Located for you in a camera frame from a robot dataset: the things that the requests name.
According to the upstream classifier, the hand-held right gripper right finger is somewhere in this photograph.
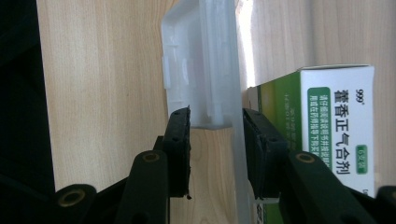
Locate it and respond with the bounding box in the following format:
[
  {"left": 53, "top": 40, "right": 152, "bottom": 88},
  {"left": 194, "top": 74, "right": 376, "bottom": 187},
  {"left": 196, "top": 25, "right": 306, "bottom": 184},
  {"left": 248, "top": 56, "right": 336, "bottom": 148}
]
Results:
[{"left": 242, "top": 107, "right": 290, "bottom": 201}]

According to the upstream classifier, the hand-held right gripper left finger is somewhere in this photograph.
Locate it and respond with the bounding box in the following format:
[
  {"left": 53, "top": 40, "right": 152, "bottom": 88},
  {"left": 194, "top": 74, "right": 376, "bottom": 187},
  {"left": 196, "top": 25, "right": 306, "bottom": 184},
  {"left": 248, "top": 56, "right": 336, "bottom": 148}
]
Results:
[{"left": 161, "top": 105, "right": 192, "bottom": 201}]

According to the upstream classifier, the translucent plastic storage box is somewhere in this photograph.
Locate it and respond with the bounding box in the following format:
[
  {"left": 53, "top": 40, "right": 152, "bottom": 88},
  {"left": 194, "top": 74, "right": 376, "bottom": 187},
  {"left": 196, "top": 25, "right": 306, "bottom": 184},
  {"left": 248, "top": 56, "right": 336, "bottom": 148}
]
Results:
[{"left": 160, "top": 0, "right": 254, "bottom": 224}]

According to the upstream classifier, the green white medicine box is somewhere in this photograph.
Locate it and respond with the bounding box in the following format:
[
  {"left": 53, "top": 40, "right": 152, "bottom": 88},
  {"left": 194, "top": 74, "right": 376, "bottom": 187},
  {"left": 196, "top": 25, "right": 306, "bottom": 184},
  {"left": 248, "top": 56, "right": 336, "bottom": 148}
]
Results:
[{"left": 247, "top": 63, "right": 376, "bottom": 224}]

